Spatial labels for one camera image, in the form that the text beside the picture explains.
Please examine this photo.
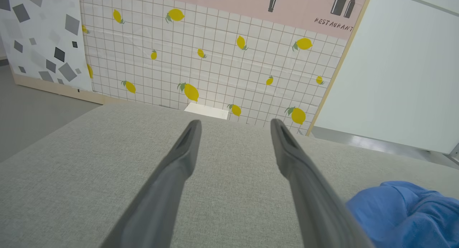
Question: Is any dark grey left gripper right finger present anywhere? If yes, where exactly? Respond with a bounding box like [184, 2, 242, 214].
[270, 118, 375, 248]

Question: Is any grey metal bracket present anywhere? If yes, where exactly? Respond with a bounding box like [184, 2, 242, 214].
[446, 142, 459, 166]

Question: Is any white box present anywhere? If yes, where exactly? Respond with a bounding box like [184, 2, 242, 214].
[184, 102, 229, 120]

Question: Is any blue garment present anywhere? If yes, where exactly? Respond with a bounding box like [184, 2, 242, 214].
[345, 181, 459, 248]

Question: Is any lemon print backdrop panel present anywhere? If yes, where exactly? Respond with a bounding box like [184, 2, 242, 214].
[78, 0, 374, 135]

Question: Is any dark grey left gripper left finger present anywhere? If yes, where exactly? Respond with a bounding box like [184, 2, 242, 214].
[100, 119, 202, 248]

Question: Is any grey geometric print panel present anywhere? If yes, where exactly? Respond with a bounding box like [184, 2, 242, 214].
[0, 0, 94, 105]

